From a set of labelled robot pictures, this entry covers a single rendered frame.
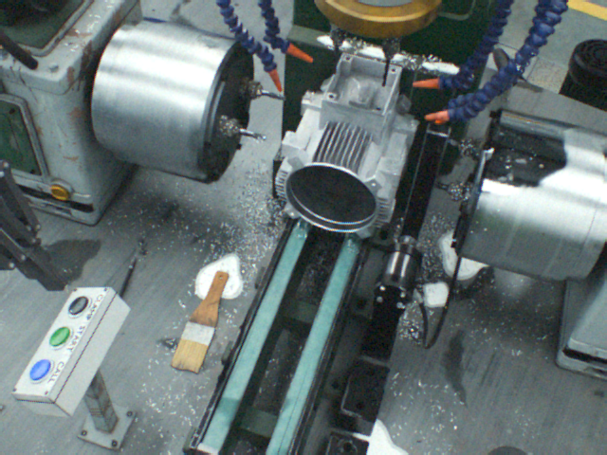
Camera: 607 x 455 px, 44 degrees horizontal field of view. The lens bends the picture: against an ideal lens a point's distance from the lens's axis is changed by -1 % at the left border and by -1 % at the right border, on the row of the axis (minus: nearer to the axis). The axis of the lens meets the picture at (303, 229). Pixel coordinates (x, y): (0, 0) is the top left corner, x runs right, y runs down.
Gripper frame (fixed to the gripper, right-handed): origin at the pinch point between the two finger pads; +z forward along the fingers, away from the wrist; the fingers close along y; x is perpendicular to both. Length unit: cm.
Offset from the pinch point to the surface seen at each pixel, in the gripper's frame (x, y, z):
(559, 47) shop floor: -13, 230, 137
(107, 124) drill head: 10.1, 31.7, 1.8
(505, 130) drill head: -47, 43, 23
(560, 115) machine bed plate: -42, 93, 62
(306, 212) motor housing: -13.1, 35.0, 28.3
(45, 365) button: -0.9, -9.4, 7.4
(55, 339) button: 0.0, -5.6, 7.3
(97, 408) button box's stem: 5.8, -6.1, 24.2
